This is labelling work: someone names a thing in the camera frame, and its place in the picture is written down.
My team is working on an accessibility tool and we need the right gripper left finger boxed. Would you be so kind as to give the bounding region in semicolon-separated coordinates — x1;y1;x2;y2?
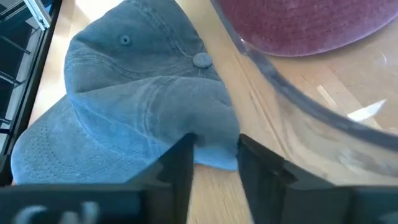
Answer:
0;133;197;224

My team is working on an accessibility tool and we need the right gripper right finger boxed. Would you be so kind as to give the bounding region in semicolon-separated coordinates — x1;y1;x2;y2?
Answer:
238;133;398;224

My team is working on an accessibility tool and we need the blue denim baseball cap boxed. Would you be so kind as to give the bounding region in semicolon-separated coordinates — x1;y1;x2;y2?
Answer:
11;0;242;186

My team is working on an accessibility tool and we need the pink washed cap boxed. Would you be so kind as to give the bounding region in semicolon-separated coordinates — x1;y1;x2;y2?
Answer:
217;0;398;57

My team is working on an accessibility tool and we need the clear acrylic hat rack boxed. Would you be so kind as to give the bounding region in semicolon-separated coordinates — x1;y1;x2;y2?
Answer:
210;0;398;187

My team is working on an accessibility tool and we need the silver aluminium bar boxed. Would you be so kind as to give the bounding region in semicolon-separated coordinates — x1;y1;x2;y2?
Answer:
23;0;53;31

